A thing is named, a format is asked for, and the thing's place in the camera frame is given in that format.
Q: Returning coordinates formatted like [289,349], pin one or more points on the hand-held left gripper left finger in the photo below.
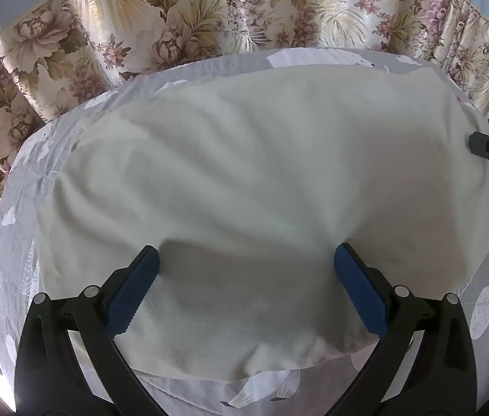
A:
[134,288]

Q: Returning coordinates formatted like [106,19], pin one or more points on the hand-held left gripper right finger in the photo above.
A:
[359,288]

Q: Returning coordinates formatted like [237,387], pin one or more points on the pale green hooded sweatshirt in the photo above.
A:
[262,173]

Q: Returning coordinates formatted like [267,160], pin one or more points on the grey printed bed sheet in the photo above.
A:
[23,242]

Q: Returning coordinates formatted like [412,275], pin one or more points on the floral curtain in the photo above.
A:
[149,21]

